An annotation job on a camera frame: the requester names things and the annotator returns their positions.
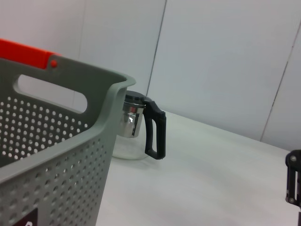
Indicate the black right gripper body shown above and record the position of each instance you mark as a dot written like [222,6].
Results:
[294,157]

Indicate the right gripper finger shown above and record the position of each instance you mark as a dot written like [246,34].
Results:
[292,186]

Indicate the grey-green perforated storage bin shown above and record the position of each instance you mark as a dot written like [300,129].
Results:
[70,164]

